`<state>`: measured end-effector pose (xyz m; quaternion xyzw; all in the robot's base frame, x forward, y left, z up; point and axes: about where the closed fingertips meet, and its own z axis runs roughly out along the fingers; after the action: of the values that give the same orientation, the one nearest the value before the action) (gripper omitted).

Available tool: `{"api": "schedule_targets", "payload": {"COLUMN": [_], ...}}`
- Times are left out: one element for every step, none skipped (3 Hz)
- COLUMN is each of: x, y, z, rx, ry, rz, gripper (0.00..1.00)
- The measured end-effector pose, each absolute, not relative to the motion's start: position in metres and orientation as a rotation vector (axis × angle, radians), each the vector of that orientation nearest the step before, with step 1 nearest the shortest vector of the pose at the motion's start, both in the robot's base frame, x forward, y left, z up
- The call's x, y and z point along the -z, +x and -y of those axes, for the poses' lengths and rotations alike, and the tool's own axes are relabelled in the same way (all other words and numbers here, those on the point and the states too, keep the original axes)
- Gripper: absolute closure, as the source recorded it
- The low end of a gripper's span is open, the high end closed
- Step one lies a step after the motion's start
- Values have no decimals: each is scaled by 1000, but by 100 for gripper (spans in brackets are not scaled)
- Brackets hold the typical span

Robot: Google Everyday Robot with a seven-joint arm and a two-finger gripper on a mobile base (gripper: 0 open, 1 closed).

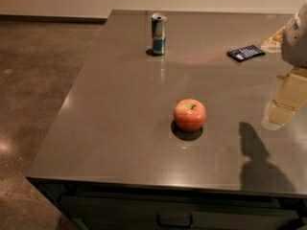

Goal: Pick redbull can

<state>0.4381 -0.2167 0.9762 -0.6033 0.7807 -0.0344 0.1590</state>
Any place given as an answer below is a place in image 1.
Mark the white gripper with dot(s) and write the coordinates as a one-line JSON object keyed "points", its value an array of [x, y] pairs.
{"points": [[295, 43]]}

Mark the Red Bull can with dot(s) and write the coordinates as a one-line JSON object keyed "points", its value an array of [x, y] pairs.
{"points": [[159, 20]]}

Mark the dark blue snack packet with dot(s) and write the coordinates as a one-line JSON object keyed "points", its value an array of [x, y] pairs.
{"points": [[245, 53]]}

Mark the red apple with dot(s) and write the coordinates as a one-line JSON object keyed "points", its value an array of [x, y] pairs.
{"points": [[190, 115]]}

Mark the dark counter cabinet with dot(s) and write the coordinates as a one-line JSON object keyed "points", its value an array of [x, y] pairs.
{"points": [[98, 206]]}

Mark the black drawer handle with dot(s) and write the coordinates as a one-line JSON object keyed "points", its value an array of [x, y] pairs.
{"points": [[174, 222]]}

